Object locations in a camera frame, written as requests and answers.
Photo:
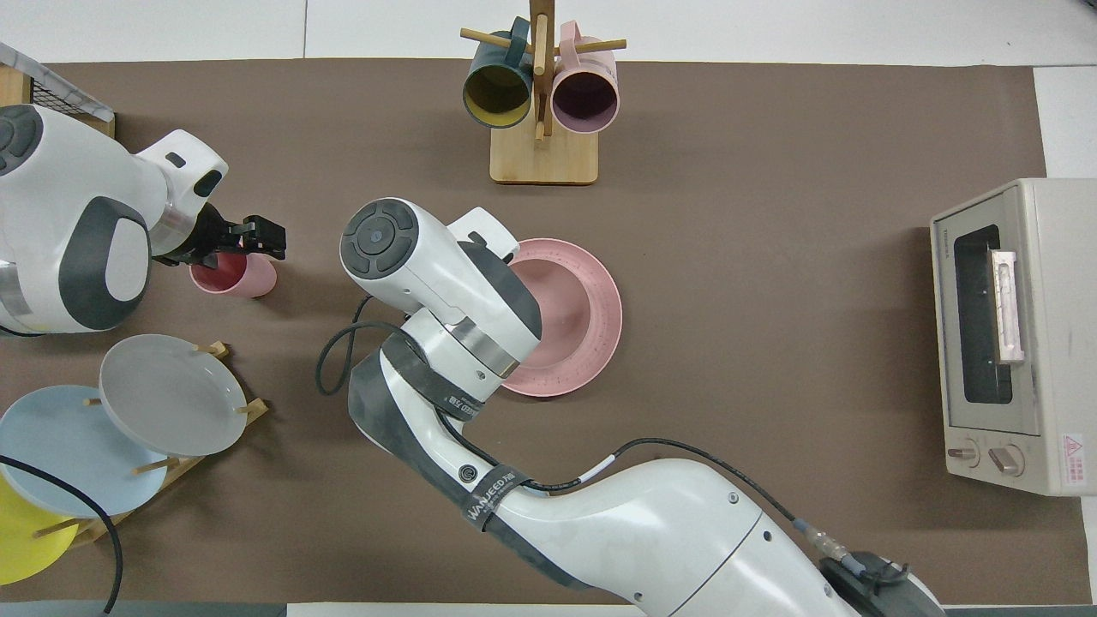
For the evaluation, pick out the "wooden mug tree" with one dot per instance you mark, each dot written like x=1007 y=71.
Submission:
x=543 y=158

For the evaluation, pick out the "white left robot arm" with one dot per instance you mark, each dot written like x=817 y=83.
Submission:
x=60 y=223

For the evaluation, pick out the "light blue plate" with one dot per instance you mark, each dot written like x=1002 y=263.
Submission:
x=68 y=437

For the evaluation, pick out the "pink speckled plate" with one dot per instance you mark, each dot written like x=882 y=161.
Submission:
x=610 y=317

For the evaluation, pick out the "pink mug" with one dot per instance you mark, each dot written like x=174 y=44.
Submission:
x=585 y=98

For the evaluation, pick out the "beige toaster oven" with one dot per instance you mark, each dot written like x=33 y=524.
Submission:
x=1050 y=403

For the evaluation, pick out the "pink cup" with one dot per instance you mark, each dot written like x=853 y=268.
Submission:
x=244 y=278

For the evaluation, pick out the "brown table mat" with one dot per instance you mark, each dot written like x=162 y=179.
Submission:
x=771 y=343

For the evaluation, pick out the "grey plate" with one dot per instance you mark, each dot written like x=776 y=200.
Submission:
x=171 y=394

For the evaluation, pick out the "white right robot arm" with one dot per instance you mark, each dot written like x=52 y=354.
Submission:
x=634 y=531

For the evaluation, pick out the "yellow plate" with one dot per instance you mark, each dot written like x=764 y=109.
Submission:
x=21 y=548

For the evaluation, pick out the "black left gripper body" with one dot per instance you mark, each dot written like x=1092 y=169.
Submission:
x=214 y=240

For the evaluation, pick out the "wooden plate rack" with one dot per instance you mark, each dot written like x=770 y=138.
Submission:
x=253 y=410

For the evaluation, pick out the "dark green mug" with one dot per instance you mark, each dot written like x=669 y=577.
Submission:
x=497 y=90

